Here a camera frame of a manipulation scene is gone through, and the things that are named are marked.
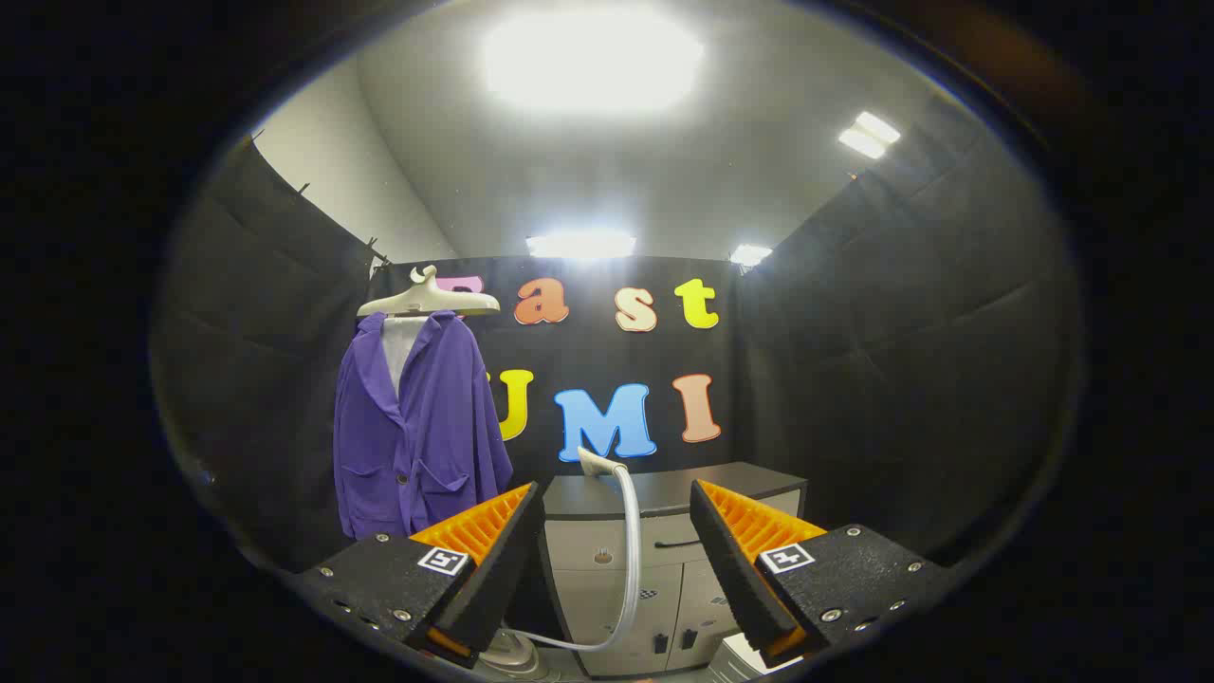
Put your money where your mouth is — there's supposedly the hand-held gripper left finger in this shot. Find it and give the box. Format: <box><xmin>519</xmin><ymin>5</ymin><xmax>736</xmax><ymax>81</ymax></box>
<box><xmin>294</xmin><ymin>481</ymin><xmax>548</xmax><ymax>670</ymax></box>

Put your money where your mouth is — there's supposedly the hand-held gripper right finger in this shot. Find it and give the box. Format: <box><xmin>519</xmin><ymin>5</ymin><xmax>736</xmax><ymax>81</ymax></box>
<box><xmin>690</xmin><ymin>479</ymin><xmax>949</xmax><ymax>665</ymax></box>

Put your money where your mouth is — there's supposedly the purple corduroy jacket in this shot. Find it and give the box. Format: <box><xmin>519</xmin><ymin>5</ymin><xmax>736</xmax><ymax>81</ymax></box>
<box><xmin>332</xmin><ymin>311</ymin><xmax>515</xmax><ymax>542</ymax></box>

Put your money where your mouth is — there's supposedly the grey cabinet with dark top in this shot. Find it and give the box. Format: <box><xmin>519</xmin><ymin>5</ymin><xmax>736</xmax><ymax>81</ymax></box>
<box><xmin>536</xmin><ymin>462</ymin><xmax>809</xmax><ymax>679</ymax></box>

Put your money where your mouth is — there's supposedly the white ironing pad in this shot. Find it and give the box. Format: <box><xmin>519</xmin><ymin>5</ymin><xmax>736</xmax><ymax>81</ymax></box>
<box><xmin>381</xmin><ymin>316</ymin><xmax>430</xmax><ymax>399</ymax></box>

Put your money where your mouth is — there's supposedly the cream plastic hanger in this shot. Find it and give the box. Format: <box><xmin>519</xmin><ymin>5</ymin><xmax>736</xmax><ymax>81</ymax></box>
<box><xmin>357</xmin><ymin>265</ymin><xmax>502</xmax><ymax>319</ymax></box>

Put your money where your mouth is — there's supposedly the double ceiling light panel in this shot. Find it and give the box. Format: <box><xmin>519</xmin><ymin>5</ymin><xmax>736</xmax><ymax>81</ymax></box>
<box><xmin>838</xmin><ymin>111</ymin><xmax>902</xmax><ymax>160</ymax></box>

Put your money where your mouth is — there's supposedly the large square ceiling light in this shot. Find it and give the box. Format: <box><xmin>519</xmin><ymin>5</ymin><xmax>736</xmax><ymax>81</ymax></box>
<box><xmin>482</xmin><ymin>9</ymin><xmax>705</xmax><ymax>115</ymax></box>

